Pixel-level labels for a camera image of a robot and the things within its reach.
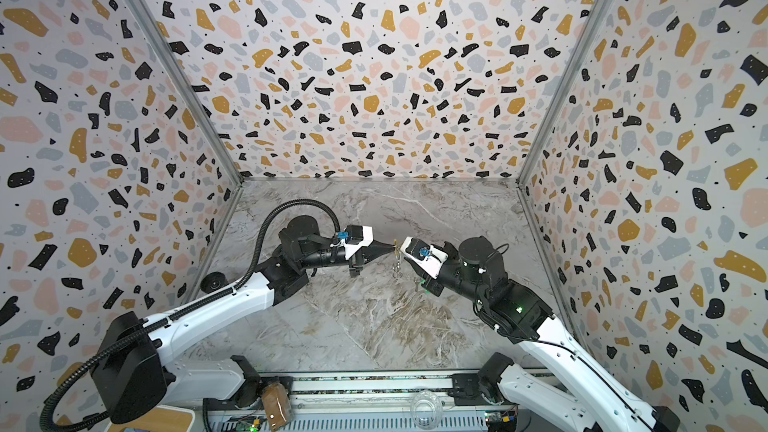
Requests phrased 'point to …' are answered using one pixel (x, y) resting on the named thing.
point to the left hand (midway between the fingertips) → (395, 243)
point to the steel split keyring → (397, 265)
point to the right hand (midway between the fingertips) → (412, 247)
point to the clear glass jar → (426, 410)
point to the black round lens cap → (213, 281)
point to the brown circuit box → (277, 405)
